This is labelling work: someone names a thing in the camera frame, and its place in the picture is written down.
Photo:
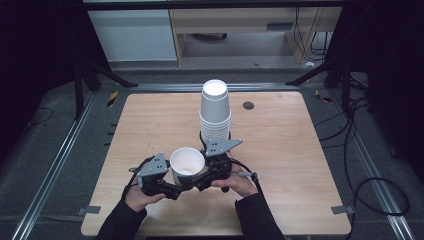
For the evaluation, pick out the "long metal floor rail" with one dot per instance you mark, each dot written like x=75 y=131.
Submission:
x=376 y=186
x=50 y=173

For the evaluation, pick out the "person's left hand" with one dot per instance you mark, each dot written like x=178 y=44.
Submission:
x=140 y=200

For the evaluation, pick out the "black metal stand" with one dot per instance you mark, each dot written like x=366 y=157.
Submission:
x=346 y=86
x=78 y=93

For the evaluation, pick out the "black round table grommet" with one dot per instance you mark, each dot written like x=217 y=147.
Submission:
x=248 y=105

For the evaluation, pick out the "small white plug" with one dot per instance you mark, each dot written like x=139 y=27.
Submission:
x=310 y=63

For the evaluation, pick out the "grey table bracket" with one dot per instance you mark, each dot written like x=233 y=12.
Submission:
x=343 y=209
x=89 y=210

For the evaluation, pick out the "person's right hand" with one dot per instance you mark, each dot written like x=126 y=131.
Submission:
x=236 y=185

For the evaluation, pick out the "stack of white paper cups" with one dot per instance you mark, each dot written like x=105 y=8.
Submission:
x=215 y=110

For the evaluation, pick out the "single white paper cup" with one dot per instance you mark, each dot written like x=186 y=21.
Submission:
x=186 y=161

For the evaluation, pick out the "short metal floor rail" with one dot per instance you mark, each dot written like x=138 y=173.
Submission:
x=166 y=87

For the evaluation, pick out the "yellow black tape strip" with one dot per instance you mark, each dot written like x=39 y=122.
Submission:
x=112 y=98
x=322 y=96

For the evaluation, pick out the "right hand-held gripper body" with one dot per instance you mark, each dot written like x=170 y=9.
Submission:
x=220 y=156

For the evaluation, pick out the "light wooden desk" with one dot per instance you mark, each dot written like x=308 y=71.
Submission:
x=233 y=20

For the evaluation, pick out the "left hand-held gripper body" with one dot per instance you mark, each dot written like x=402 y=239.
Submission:
x=155 y=168

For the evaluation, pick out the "white cabinet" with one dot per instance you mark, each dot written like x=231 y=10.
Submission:
x=133 y=36

